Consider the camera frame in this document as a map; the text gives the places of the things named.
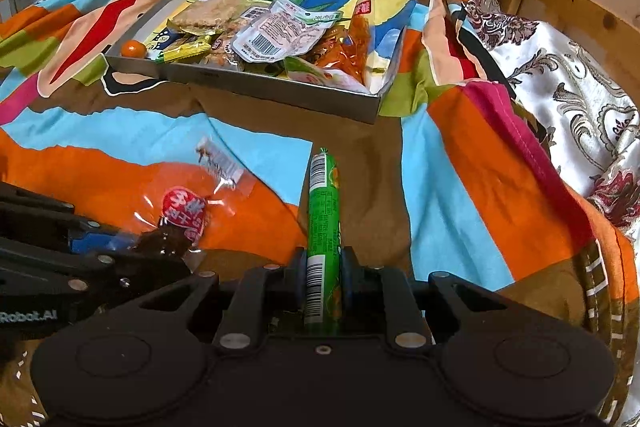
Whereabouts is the wooden bed frame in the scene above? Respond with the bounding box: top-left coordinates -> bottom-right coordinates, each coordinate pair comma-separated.
0,0 -> 640,94

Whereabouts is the pink and white jelly packet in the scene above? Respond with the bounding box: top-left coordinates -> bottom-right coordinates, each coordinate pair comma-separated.
282,56 -> 368,95

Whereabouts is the clear snack packet red label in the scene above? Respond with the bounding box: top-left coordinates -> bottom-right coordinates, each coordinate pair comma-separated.
132,138 -> 256,263

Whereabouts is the metal tray with dinosaur print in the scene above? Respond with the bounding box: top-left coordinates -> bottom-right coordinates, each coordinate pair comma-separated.
102,0 -> 407,125

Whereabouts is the cereal bar in clear wrapper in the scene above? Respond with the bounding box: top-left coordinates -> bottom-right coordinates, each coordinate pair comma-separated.
172,0 -> 241,32
209,32 -> 247,68

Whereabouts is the green and yellow snack packet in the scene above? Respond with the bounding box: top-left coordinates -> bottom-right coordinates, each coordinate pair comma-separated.
150,34 -> 213,64

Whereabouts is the silver floral satin cloth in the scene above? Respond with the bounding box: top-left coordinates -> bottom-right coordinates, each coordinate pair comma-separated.
442,0 -> 640,258

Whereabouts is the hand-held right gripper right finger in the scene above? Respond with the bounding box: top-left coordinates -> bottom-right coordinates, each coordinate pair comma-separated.
339,246 -> 507,351

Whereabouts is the white packet with green edge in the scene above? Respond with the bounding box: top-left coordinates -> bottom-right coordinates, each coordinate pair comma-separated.
272,0 -> 344,28

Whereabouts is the green sausage stick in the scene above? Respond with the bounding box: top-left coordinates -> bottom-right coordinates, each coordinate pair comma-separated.
304,148 -> 346,335

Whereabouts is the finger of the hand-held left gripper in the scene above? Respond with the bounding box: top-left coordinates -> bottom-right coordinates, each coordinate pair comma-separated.
0,181 -> 138,255
0,246 -> 195,304

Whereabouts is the orange snack packet red label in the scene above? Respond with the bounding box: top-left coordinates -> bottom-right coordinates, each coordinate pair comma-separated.
315,0 -> 382,82

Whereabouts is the white and pink snack packet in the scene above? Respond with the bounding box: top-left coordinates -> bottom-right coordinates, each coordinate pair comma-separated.
231,13 -> 326,64

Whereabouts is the colourful printed blanket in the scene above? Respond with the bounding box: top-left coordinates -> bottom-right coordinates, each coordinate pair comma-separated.
0,0 -> 640,427

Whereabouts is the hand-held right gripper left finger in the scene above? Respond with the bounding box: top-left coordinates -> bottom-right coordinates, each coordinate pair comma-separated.
132,247 -> 308,354

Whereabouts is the blue and white sachet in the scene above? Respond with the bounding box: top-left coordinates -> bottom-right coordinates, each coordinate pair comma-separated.
147,27 -> 183,55

